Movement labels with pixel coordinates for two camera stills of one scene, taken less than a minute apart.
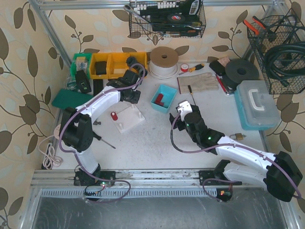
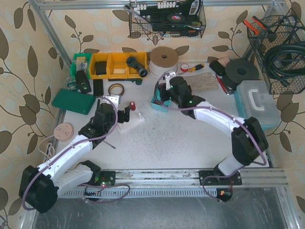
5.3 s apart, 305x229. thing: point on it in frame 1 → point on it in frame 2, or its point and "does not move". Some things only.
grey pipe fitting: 131,60 does not move
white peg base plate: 128,118 does not move
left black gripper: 133,96 → 120,116
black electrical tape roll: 176,18 does not move
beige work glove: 200,82 does not move
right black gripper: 179,122 → 164,93
